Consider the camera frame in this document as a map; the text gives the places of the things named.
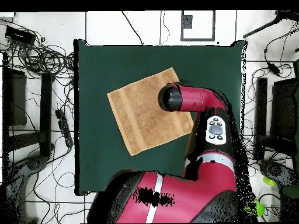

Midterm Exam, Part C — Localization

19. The tan terry towel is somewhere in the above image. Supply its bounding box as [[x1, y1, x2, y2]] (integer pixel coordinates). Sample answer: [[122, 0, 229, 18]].
[[106, 66, 195, 156]]

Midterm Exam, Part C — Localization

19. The dark green table cloth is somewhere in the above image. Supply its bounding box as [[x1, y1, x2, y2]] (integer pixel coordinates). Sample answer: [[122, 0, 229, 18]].
[[73, 38, 248, 196]]

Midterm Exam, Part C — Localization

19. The black power strip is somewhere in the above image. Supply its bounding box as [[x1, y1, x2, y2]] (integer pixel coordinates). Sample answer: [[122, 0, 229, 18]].
[[55, 108, 74, 148]]

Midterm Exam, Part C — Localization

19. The small green plastic cup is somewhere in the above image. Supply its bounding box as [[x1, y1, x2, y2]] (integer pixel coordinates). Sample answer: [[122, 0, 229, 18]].
[[262, 176, 277, 187]]

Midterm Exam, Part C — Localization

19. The black power adapter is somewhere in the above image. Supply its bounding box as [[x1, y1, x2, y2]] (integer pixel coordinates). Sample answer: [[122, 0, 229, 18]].
[[266, 61, 281, 76]]

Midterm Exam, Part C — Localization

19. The bright green bowl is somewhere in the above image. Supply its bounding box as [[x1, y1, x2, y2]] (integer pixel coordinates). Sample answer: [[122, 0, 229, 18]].
[[244, 199, 266, 218]]

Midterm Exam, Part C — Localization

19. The black tripod leg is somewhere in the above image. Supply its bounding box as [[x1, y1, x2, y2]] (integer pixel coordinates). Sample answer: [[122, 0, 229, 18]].
[[242, 10, 299, 39]]

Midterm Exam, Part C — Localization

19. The dark green bin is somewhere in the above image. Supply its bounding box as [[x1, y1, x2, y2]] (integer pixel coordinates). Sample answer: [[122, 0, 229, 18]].
[[279, 184, 299, 222]]

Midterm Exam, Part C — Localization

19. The black electronics box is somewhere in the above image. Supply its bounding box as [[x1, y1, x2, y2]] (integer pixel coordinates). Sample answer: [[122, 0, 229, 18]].
[[5, 26, 37, 45]]

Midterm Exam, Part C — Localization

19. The grey square floor frame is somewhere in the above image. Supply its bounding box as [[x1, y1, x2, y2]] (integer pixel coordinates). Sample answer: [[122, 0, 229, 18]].
[[180, 10, 216, 42]]

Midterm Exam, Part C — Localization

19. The black upright post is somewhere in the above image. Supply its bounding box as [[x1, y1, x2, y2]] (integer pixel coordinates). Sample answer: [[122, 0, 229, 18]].
[[39, 72, 55, 157], [253, 77, 269, 161]]

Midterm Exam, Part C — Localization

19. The grey pedestal leg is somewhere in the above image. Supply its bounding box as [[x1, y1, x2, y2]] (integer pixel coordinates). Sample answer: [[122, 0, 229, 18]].
[[4, 155, 50, 222], [258, 159, 298, 187]]

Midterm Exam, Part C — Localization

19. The tangled black cable bundle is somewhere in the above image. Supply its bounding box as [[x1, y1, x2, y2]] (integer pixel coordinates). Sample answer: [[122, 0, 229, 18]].
[[4, 39, 74, 79]]

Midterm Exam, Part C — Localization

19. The black shelf frame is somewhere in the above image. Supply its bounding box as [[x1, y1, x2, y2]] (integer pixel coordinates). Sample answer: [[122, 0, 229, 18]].
[[2, 52, 47, 162], [270, 59, 299, 164]]

